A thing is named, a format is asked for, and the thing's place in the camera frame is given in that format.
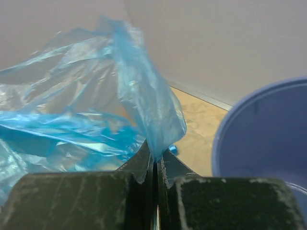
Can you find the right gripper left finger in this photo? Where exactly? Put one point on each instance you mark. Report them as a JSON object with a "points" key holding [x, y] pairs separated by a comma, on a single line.
{"points": [[117, 200]]}

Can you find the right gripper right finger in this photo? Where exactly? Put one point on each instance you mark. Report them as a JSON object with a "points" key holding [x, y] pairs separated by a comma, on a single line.
{"points": [[188, 201]]}

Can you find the blue trash bag roll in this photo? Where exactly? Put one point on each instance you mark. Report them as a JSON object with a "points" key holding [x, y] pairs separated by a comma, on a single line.
{"points": [[173, 149]]}

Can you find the single blue trash bag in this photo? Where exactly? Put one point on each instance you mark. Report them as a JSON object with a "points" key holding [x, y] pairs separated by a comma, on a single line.
{"points": [[85, 102]]}

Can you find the blue plastic trash bin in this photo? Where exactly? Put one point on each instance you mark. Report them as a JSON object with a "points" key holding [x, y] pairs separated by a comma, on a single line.
{"points": [[265, 135]]}

